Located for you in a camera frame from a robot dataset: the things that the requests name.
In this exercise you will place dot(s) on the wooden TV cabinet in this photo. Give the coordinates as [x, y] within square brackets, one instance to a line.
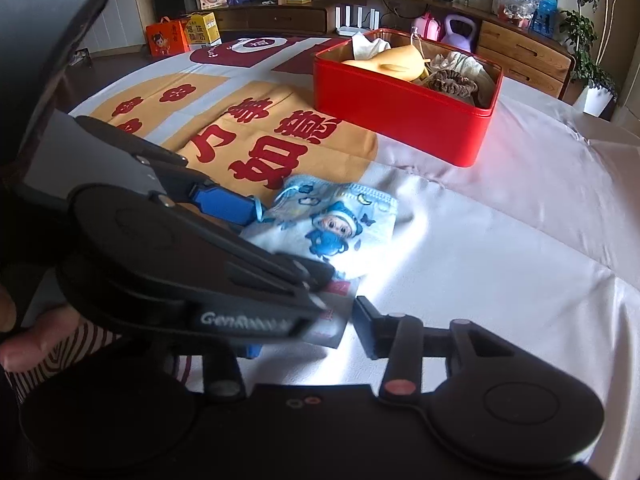
[520, 55]

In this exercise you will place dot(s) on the white router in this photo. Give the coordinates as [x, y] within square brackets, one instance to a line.
[356, 22]

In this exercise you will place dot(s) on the orange gift box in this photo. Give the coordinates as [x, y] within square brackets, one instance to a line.
[167, 37]

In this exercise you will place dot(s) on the white cupboard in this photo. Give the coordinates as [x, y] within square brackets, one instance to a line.
[117, 20]

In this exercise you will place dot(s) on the red tin box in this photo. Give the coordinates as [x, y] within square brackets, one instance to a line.
[400, 110]

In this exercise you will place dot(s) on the yellow carton box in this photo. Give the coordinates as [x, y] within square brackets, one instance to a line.
[202, 30]

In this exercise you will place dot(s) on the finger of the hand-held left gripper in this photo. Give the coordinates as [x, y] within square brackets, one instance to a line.
[280, 260]
[225, 202]

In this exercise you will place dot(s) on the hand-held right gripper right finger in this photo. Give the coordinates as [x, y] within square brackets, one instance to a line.
[365, 325]

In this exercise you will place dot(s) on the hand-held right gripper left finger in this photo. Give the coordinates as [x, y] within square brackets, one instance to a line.
[254, 351]

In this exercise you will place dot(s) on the purple kettlebell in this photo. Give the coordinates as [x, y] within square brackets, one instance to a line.
[462, 35]

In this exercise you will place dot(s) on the blue plastic package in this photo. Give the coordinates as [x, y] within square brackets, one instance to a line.
[545, 15]

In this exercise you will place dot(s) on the printed white tablecloth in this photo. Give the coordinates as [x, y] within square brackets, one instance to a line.
[500, 260]

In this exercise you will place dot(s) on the person's left forearm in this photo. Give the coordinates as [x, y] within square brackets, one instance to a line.
[55, 375]

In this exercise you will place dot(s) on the blue cartoon face mask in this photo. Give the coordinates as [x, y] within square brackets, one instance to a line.
[340, 220]

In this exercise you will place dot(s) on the brown scrunchie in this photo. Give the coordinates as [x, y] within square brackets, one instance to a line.
[450, 87]

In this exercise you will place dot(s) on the potted plant white pot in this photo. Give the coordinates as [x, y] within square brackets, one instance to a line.
[595, 95]

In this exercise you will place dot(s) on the pink backpack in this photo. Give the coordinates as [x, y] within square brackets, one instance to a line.
[429, 27]

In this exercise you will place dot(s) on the clear plastic bag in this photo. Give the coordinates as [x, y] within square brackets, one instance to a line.
[517, 5]

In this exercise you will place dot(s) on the white cloth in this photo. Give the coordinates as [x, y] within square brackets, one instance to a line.
[370, 46]

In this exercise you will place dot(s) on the person's left hand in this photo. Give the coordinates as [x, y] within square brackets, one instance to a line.
[35, 342]

